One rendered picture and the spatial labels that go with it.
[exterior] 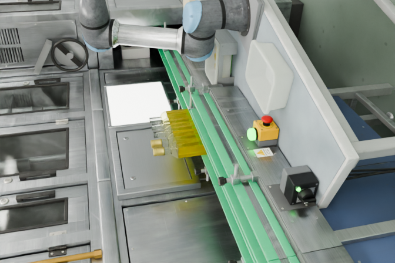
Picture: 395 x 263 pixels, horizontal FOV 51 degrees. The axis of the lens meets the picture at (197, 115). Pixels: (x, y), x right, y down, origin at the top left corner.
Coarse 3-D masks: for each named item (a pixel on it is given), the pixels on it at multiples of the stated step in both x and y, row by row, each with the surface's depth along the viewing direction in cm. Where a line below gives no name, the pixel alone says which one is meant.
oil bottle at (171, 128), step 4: (172, 124) 179; (176, 124) 179; (180, 124) 179; (184, 124) 179; (188, 124) 179; (192, 124) 179; (168, 128) 177; (172, 128) 176; (176, 128) 176; (180, 128) 176; (184, 128) 177; (188, 128) 177; (192, 128) 177; (168, 132) 175; (172, 132) 175; (176, 132) 175
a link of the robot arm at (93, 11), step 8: (80, 0) 160; (88, 0) 158; (96, 0) 159; (104, 0) 162; (80, 8) 160; (88, 8) 158; (96, 8) 159; (104, 8) 161; (80, 16) 161; (88, 16) 159; (96, 16) 159; (104, 16) 161; (88, 24) 161; (96, 24) 161
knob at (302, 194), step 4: (308, 188) 121; (300, 192) 120; (304, 192) 120; (308, 192) 120; (312, 192) 121; (300, 196) 120; (304, 196) 119; (308, 196) 120; (312, 196) 120; (300, 200) 121; (304, 200) 119; (308, 200) 119; (312, 200) 119
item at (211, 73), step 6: (216, 42) 178; (216, 48) 178; (216, 54) 179; (210, 60) 198; (216, 60) 180; (210, 66) 200; (216, 66) 182; (210, 72) 200; (216, 72) 184; (210, 78) 195; (216, 78) 185
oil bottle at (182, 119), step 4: (176, 116) 184; (180, 116) 184; (184, 116) 184; (188, 116) 184; (164, 120) 182; (168, 120) 181; (172, 120) 181; (176, 120) 181; (180, 120) 181; (184, 120) 181; (188, 120) 182; (192, 120) 182; (164, 124) 180; (168, 124) 179; (164, 128) 181
